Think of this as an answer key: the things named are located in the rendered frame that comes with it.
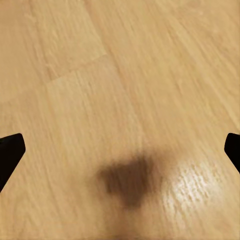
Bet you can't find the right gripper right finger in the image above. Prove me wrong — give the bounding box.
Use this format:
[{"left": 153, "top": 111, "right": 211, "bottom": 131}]
[{"left": 224, "top": 132, "right": 240, "bottom": 173}]

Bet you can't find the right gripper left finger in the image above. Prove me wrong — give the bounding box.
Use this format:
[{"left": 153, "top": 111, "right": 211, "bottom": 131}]
[{"left": 0, "top": 133, "right": 26, "bottom": 193}]

